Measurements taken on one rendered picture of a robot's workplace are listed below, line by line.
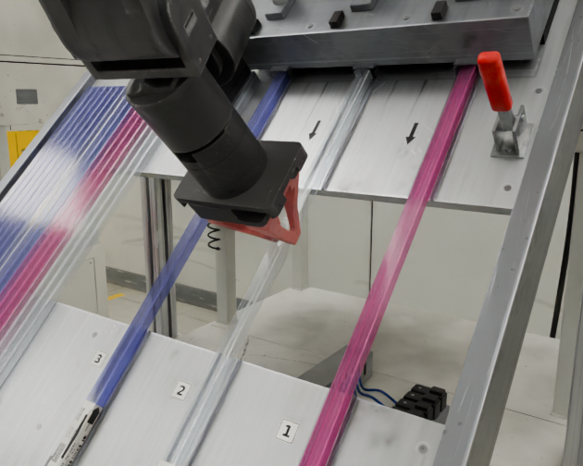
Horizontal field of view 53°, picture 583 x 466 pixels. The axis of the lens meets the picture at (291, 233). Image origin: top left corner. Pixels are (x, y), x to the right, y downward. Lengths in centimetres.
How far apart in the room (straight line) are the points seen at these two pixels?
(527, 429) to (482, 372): 51
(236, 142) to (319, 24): 26
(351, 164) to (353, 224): 195
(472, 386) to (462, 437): 3
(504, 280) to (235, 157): 21
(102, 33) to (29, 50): 146
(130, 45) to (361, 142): 29
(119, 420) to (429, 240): 195
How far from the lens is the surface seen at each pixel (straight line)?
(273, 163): 46
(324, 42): 66
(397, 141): 58
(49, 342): 66
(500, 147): 54
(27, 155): 91
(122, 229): 354
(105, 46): 38
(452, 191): 52
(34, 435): 62
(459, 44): 60
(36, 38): 185
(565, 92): 56
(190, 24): 38
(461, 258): 236
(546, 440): 91
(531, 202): 49
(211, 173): 44
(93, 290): 200
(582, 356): 78
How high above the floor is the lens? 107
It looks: 13 degrees down
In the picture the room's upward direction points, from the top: straight up
